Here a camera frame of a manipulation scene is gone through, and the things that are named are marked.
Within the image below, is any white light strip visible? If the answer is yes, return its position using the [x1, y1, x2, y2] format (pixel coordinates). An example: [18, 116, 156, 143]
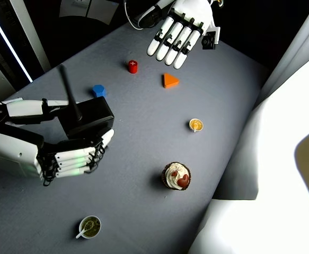
[0, 4, 33, 83]

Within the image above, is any white backdrop cloth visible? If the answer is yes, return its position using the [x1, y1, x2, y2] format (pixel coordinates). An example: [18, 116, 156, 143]
[188, 0, 309, 254]

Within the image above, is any toy cupcake with white cream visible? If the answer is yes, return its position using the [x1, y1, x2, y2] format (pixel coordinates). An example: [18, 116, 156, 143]
[161, 161, 192, 191]

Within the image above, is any white bowl of green soup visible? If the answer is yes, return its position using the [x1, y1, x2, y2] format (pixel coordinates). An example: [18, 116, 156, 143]
[78, 215, 102, 239]

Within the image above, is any black box with antenna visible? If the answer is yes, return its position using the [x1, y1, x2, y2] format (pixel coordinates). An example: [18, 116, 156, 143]
[58, 65, 116, 140]

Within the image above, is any small cup with orange drink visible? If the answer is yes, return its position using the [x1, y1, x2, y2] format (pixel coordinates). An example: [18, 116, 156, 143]
[189, 118, 205, 133]

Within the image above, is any blue hexagon block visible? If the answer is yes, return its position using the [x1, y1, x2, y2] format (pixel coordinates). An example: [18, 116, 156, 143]
[92, 84, 108, 98]

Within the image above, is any white frame post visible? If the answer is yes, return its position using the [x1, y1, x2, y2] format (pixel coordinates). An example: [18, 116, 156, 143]
[10, 0, 51, 72]

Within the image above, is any grey table cloth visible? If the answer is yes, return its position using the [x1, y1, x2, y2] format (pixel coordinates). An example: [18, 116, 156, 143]
[0, 22, 270, 254]

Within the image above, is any black wrist camera white bracket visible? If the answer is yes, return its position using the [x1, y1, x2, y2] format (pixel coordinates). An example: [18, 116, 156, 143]
[201, 25, 221, 50]

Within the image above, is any white soup spoon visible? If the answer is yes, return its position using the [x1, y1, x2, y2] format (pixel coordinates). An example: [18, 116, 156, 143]
[75, 221, 94, 239]

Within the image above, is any white cable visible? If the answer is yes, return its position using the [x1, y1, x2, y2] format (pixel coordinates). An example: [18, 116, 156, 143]
[124, 0, 144, 30]

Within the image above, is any orange triangle block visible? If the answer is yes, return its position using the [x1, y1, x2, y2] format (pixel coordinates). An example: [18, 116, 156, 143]
[162, 73, 180, 89]

